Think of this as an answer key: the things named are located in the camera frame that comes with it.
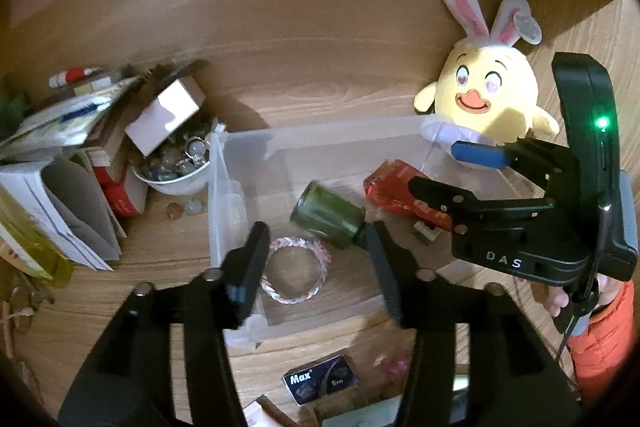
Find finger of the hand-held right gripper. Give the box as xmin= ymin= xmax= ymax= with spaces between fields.
xmin=407 ymin=176 xmax=556 ymax=238
xmin=450 ymin=137 xmax=576 ymax=195

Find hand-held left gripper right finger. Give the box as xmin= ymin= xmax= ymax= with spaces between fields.
xmin=365 ymin=221 xmax=583 ymax=427

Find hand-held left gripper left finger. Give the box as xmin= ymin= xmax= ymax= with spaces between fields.
xmin=57 ymin=221 xmax=273 ymax=427

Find clear plastic bin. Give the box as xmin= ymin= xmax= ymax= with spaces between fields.
xmin=207 ymin=114 xmax=481 ymax=353

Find blue battery pack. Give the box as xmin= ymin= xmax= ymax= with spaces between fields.
xmin=282 ymin=354 xmax=362 ymax=406

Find person's right forearm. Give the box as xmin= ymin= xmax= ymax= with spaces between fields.
xmin=567 ymin=281 xmax=637 ymax=408

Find person's right hand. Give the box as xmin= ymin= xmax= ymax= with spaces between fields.
xmin=530 ymin=274 xmax=623 ymax=320

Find small white block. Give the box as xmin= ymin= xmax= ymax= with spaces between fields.
xmin=412 ymin=222 xmax=441 ymax=244

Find red box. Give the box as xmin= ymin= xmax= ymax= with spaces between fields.
xmin=363 ymin=159 xmax=453 ymax=230

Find yellow chick plush toy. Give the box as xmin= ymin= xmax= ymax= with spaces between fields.
xmin=414 ymin=0 xmax=561 ymax=170

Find small pink object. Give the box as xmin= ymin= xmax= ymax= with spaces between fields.
xmin=375 ymin=354 xmax=412 ymax=379

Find green glass bottle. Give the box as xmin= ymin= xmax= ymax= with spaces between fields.
xmin=290 ymin=181 xmax=368 ymax=250

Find white bowl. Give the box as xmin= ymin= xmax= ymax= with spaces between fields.
xmin=131 ymin=122 xmax=226 ymax=198

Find white paper item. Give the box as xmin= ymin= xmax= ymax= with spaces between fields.
xmin=245 ymin=396 xmax=297 ymax=427

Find pile of glass marbles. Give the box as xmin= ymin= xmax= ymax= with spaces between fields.
xmin=140 ymin=127 xmax=213 ymax=182

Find red book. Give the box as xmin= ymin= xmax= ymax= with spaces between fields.
xmin=85 ymin=146 xmax=149 ymax=219

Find white carton box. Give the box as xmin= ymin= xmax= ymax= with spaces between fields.
xmin=125 ymin=77 xmax=207 ymax=156

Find white booklets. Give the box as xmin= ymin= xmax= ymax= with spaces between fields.
xmin=0 ymin=157 xmax=127 ymax=272

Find yellow liquid bottle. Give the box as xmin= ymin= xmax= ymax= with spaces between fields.
xmin=0 ymin=192 xmax=74 ymax=289

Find stack of papers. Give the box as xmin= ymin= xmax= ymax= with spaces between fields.
xmin=0 ymin=76 xmax=147 ymax=160

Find red white marker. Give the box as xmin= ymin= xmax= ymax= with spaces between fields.
xmin=49 ymin=66 xmax=112 ymax=88

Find dark green object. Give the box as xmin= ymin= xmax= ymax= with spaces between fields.
xmin=0 ymin=91 xmax=27 ymax=135

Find pink braided rope ring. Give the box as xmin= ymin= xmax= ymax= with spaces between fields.
xmin=260 ymin=237 xmax=332 ymax=305

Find black cable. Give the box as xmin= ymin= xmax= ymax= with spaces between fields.
xmin=552 ymin=204 xmax=613 ymax=363

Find white string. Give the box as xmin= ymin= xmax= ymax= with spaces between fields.
xmin=0 ymin=272 xmax=57 ymax=358

